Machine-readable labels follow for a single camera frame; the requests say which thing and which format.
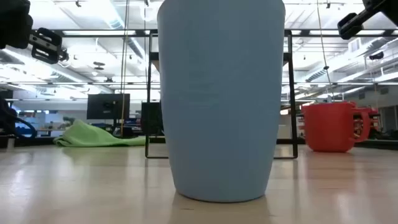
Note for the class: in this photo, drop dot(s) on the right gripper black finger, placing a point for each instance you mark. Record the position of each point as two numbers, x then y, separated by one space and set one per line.
347 33
348 21

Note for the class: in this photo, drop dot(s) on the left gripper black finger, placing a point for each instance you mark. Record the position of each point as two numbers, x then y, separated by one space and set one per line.
43 58
49 32

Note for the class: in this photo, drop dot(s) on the red mug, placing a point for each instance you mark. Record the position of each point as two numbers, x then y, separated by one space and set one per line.
328 127

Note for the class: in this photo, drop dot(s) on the blue plastic cup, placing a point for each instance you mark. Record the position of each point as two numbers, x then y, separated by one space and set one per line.
220 109

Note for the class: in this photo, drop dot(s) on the black ceiling spotlight fixture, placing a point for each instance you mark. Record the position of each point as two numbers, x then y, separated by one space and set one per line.
64 56

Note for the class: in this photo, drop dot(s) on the small green plant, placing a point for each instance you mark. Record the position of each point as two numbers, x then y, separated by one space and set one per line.
69 119

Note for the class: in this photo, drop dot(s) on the black computer monitor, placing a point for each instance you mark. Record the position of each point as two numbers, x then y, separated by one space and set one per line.
107 106

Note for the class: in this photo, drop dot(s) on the rack with red bins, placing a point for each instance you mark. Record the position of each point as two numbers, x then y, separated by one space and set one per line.
373 110

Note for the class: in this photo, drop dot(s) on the green cloth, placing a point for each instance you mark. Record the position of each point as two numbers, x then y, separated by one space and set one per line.
90 137

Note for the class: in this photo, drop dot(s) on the cardboard box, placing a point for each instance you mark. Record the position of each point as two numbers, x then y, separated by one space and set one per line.
283 132

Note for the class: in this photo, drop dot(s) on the black partition panel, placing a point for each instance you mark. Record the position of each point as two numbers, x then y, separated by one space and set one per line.
152 118

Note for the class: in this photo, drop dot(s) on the black ceiling camera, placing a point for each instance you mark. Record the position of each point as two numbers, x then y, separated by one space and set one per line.
377 56

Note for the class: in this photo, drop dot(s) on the black overhead frame beam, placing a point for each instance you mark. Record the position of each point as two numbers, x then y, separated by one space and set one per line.
140 32

